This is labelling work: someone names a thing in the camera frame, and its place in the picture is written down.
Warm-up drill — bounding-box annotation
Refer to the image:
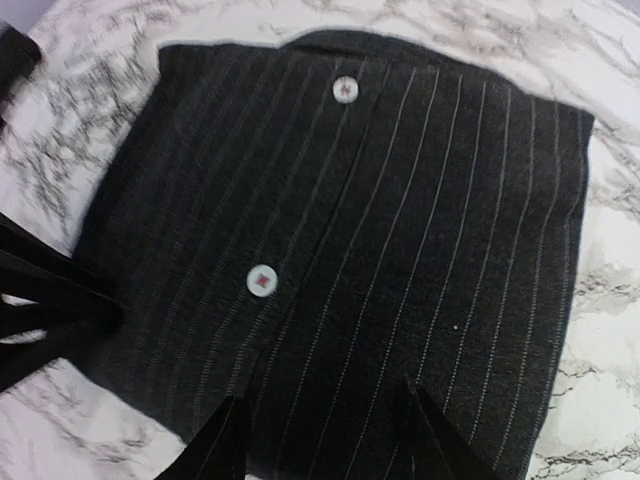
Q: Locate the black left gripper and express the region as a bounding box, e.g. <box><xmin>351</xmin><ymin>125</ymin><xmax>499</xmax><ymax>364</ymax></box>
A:
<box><xmin>0</xmin><ymin>24</ymin><xmax>42</xmax><ymax>100</ymax></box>

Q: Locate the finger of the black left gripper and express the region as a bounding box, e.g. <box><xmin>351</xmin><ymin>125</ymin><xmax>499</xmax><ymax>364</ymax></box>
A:
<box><xmin>1</xmin><ymin>216</ymin><xmax>124</xmax><ymax>391</ymax></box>

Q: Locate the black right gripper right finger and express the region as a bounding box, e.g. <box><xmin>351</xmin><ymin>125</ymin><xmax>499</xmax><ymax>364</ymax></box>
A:
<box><xmin>399</xmin><ymin>377</ymin><xmax>498</xmax><ymax>480</ymax></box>

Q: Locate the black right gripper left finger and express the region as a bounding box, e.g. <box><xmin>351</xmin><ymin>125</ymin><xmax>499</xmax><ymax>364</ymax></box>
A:
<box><xmin>159</xmin><ymin>396</ymin><xmax>251</xmax><ymax>480</ymax></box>

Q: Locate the black pinstriped long sleeve shirt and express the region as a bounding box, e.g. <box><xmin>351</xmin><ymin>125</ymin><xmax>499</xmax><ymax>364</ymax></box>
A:
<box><xmin>73</xmin><ymin>30</ymin><xmax>594</xmax><ymax>479</ymax></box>

